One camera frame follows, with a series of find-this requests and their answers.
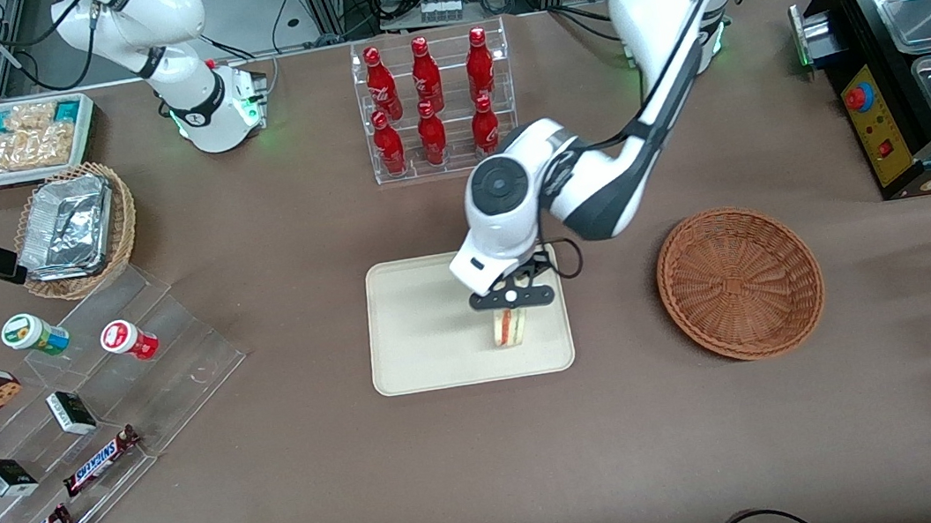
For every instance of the triangular sandwich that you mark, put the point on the triangular sandwich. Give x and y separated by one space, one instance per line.
509 329

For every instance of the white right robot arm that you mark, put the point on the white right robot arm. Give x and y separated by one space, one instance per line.
202 107

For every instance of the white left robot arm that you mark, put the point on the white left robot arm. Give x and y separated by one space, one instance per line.
598 183

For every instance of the cream plastic tray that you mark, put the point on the cream plastic tray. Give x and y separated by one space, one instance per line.
421 329

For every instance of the light wicker basket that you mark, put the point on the light wicker basket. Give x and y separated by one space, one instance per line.
125 223

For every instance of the brown wicker basket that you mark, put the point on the brown wicker basket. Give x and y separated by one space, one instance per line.
739 286

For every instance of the green lid snack cup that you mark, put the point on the green lid snack cup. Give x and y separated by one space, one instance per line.
30 333

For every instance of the stack of foil trays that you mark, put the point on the stack of foil trays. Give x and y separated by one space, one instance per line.
66 226

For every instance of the clear acrylic bottle rack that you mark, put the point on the clear acrylic bottle rack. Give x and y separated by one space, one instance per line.
458 165

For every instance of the large clear cracker bag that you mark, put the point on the large clear cracker bag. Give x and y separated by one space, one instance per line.
25 148

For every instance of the red cola bottle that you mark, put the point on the red cola bottle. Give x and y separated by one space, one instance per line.
484 124
433 139
426 78
479 64
389 148
382 85

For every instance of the small clear cracker bag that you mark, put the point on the small clear cracker bag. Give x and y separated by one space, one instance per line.
30 116

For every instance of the red lid snack cup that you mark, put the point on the red lid snack cup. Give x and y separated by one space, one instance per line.
124 339

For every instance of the white plastic snack bin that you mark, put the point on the white plastic snack bin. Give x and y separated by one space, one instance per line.
87 130

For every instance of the small black box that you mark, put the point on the small black box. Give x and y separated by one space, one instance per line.
8 478
72 413

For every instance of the clear acrylic stepped display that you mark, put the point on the clear acrylic stepped display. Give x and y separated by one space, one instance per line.
174 350

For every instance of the white power strip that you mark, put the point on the white power strip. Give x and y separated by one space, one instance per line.
441 10

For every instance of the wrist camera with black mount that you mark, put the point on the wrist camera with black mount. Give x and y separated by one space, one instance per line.
514 295

